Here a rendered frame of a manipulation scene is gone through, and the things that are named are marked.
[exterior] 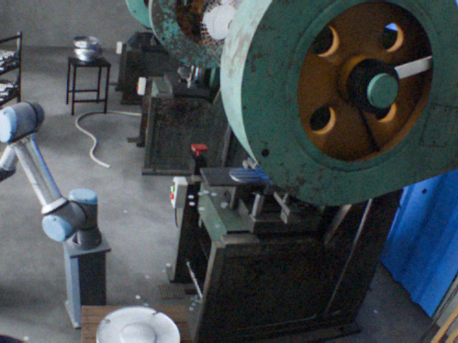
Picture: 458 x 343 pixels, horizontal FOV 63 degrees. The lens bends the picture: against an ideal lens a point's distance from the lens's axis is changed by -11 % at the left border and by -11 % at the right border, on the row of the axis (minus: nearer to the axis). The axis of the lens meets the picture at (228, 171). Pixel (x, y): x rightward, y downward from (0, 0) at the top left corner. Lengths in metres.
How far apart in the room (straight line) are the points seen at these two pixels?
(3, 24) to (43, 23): 0.78
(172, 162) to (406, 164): 2.25
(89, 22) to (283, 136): 7.12
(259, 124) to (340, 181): 0.36
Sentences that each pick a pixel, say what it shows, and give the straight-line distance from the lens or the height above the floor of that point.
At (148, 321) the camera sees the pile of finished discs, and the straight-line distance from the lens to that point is 1.55.
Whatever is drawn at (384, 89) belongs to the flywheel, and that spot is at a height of 1.34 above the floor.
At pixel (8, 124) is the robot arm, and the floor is 0.98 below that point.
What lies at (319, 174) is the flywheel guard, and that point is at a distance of 1.28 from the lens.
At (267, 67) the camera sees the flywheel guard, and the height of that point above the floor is 1.34.
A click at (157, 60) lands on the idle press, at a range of 4.86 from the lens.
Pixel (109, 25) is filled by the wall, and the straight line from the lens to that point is 8.10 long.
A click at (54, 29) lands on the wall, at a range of 8.14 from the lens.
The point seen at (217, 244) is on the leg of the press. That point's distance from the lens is 1.57.
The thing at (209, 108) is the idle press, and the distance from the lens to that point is 3.24.
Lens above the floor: 1.53
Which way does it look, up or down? 25 degrees down
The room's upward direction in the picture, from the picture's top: 11 degrees clockwise
